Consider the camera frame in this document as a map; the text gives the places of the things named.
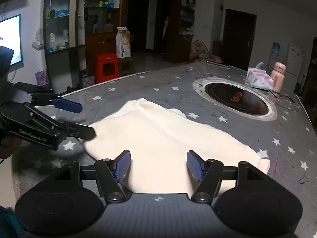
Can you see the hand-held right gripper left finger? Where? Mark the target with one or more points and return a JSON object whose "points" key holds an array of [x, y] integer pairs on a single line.
{"points": [[121, 166]]}

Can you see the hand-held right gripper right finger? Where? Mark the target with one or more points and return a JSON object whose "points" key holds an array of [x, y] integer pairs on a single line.
{"points": [[195, 166]]}

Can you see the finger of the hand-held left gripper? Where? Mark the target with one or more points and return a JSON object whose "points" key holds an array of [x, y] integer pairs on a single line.
{"points": [[68, 105], [85, 132]]}

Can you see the cream sweater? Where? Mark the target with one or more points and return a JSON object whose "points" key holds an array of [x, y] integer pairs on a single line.
{"points": [[161, 141]]}

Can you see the purple bag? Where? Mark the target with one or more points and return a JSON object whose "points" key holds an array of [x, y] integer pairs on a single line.
{"points": [[42, 78]]}

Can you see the red plastic stool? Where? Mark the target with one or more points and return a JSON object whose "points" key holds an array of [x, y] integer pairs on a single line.
{"points": [[107, 67]]}

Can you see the round black induction cooktop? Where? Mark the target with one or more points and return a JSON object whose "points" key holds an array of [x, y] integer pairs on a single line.
{"points": [[235, 99]]}

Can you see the printed paper sack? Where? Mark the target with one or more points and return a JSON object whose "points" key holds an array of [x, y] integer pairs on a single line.
{"points": [[123, 43]]}

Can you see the flat screen television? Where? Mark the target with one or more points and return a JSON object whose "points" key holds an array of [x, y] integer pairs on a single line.
{"points": [[11, 42]]}

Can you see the glass door cabinet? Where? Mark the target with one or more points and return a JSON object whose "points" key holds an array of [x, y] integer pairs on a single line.
{"points": [[62, 17]]}

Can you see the dark wooden cupboard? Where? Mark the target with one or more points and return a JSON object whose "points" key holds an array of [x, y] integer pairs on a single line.
{"points": [[104, 17]]}

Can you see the grey star-print table cover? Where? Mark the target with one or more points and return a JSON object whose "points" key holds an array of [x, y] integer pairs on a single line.
{"points": [[284, 133]]}

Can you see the person's teal clothing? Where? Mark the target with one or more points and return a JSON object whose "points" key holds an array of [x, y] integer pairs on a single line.
{"points": [[8, 222]]}

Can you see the metal strip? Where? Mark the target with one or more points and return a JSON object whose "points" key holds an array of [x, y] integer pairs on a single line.
{"points": [[218, 63]]}

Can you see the soft tissue pack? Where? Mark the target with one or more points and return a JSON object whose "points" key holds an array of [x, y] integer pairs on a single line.
{"points": [[260, 79]]}

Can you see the floor fan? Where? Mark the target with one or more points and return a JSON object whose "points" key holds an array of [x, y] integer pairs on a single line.
{"points": [[199, 50]]}

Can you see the pink thermos bottle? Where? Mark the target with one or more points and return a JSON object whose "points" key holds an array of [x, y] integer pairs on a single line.
{"points": [[277, 78]]}

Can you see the dark wooden door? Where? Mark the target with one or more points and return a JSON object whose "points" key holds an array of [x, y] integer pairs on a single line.
{"points": [[239, 37]]}

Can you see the water dispenser with blue bottle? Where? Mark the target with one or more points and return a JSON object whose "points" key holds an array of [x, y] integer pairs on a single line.
{"points": [[275, 53]]}

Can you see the wooden open shelf unit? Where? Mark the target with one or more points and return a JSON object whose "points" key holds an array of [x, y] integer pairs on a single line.
{"points": [[183, 24]]}

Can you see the white refrigerator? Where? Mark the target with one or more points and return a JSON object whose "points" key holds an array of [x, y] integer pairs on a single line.
{"points": [[294, 64]]}

